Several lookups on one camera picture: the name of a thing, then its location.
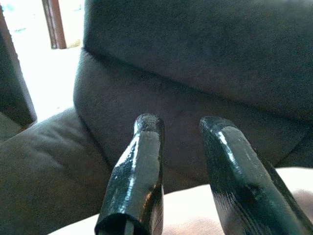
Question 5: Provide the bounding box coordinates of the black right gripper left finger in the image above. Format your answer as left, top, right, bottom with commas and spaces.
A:
94, 113, 165, 235

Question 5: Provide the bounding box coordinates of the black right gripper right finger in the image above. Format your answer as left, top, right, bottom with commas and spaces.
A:
199, 116, 313, 235

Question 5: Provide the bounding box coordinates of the pink printed pillow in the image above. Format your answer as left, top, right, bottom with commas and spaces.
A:
48, 166, 313, 235

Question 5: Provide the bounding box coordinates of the grey suede sofa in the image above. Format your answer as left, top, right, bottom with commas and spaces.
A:
0, 0, 313, 235

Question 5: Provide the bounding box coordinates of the dark wooden cabinet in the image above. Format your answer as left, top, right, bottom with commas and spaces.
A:
0, 7, 38, 141

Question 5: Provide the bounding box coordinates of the brown wooden post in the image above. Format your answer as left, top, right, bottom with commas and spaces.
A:
41, 0, 67, 50

